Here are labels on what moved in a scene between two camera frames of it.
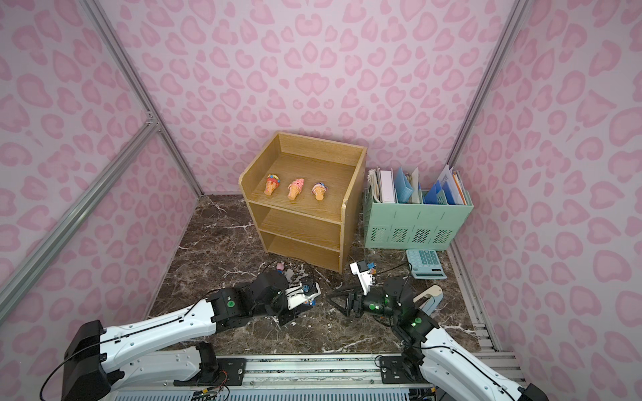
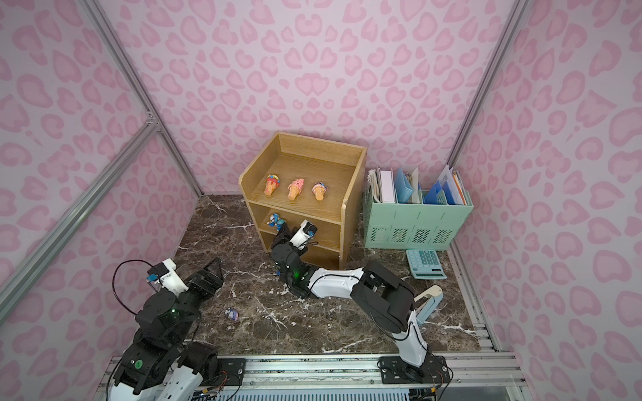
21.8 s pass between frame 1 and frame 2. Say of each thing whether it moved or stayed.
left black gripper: moved
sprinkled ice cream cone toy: stayed
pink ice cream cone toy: stayed
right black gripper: moved
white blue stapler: stayed
